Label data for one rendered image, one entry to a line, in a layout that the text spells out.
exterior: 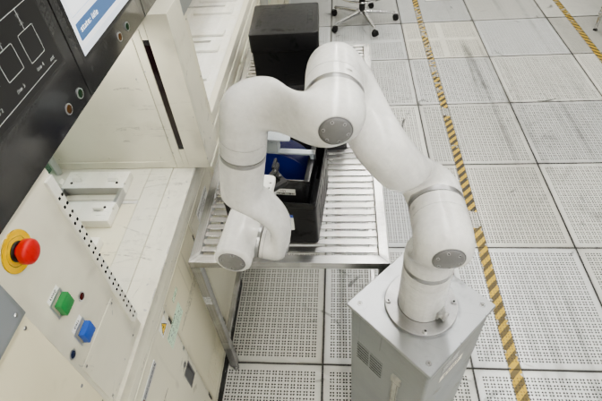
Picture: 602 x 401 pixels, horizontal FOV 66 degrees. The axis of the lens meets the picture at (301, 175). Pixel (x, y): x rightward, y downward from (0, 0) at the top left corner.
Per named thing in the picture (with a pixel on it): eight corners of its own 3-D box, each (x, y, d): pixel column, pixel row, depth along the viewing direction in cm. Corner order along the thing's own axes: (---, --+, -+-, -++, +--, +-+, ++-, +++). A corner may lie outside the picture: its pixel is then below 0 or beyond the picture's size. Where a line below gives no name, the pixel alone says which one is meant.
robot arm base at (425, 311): (472, 304, 123) (485, 263, 110) (426, 353, 115) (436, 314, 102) (414, 262, 134) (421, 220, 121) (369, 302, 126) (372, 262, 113)
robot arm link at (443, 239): (449, 243, 115) (466, 174, 99) (465, 310, 102) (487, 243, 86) (399, 243, 116) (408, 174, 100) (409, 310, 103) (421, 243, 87)
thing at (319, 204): (231, 236, 146) (220, 199, 134) (251, 174, 166) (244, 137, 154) (318, 243, 142) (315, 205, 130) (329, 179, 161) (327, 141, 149)
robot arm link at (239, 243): (268, 209, 108) (228, 202, 109) (254, 256, 99) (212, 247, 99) (265, 232, 114) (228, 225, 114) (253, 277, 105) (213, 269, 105)
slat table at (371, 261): (378, 374, 187) (390, 263, 134) (232, 371, 192) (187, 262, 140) (365, 158, 280) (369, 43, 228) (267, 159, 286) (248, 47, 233)
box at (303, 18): (321, 85, 204) (318, 31, 186) (256, 88, 206) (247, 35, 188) (321, 52, 224) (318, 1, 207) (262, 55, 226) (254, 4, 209)
